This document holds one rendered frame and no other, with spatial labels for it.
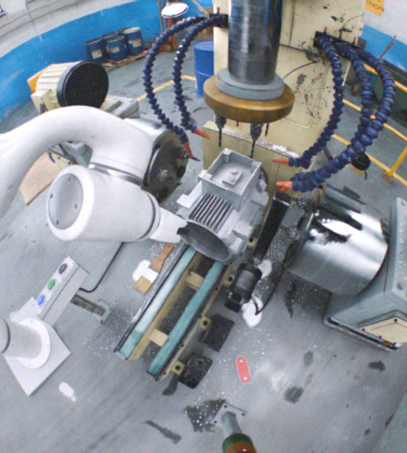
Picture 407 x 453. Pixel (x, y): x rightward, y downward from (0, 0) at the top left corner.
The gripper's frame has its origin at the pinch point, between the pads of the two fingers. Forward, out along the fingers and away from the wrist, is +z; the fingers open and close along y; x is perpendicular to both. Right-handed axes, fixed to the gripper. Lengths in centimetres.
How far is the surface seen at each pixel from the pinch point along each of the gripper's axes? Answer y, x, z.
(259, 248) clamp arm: 19.2, 2.9, 3.0
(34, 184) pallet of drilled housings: -204, -40, 86
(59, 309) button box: -14.0, -30.1, -12.7
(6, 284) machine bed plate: -64, -58, 0
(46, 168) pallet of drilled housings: -208, -20, 97
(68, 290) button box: -14.3, -25.0, -10.5
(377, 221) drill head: 42.3, 20.1, 2.7
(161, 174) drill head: -12.7, 9.6, 7.2
